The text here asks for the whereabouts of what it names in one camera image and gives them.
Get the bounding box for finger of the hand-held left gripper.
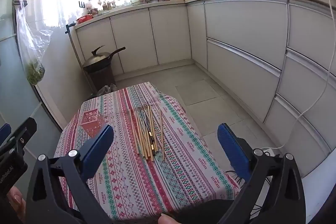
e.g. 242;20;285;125
0;117;37;162
0;123;12;146

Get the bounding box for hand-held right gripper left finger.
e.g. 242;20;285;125
26;124;115;224

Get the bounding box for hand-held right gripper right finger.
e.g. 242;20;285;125
217;123;307;224

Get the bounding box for pink plastic basket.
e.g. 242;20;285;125
80;109;106;139

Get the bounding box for pile of chopsticks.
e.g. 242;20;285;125
129;105;166;162

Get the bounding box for person's left hand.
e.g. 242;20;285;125
6;185;27;217

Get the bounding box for person's right hand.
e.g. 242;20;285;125
159;213;181;224

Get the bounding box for frosted glass door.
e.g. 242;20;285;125
0;0;88;189

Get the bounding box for patterned tablecloth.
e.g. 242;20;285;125
54;82;240;222

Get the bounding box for clear plastic bag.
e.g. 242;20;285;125
97;84;117;96

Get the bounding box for plastic bag of greens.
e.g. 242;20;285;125
16;2;53;85

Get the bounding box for brown trash bin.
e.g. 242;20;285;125
84;64;116;92

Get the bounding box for wok with lid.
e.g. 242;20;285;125
83;45;126;73

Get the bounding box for white kitchen cabinets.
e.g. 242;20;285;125
75;0;336;178

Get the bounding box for red plastic basket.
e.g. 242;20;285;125
76;15;94;25

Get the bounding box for black cables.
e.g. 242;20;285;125
225;168;266;217

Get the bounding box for white cable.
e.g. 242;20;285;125
262;0;336;151

